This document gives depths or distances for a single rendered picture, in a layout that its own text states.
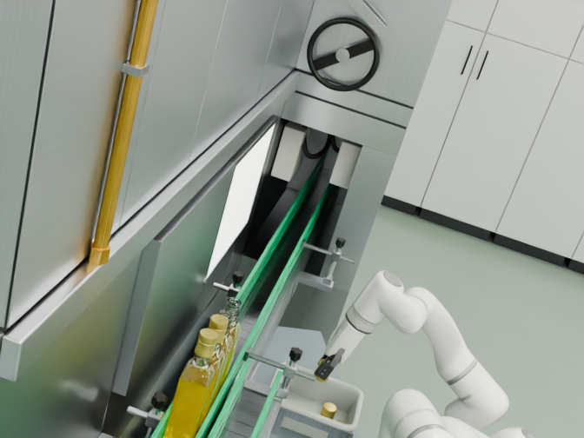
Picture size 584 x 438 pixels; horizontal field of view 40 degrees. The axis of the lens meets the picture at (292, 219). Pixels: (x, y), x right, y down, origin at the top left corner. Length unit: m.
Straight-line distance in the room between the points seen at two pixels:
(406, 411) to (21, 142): 0.93
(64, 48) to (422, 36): 1.63
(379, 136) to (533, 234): 3.16
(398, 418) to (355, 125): 1.14
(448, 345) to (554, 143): 3.58
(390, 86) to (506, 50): 2.81
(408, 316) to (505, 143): 3.62
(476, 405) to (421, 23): 1.10
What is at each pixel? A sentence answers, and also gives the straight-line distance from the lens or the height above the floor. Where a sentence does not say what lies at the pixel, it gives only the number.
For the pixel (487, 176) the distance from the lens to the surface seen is 5.37.
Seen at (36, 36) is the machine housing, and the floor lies 1.75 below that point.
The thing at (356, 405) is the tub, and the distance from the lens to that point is 2.00.
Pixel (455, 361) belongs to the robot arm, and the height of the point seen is 1.10.
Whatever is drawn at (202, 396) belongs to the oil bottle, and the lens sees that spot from 1.53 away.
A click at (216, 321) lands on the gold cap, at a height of 1.16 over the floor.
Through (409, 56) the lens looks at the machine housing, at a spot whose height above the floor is 1.54.
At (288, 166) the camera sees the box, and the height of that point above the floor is 1.05.
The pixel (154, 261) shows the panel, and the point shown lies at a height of 1.28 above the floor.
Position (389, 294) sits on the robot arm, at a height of 1.18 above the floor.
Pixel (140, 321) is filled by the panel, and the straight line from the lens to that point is 1.49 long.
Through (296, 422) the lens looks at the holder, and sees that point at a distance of 1.94.
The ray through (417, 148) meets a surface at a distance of 5.32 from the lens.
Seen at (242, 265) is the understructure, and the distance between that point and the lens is 2.69.
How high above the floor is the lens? 1.98
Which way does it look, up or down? 24 degrees down
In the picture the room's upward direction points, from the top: 17 degrees clockwise
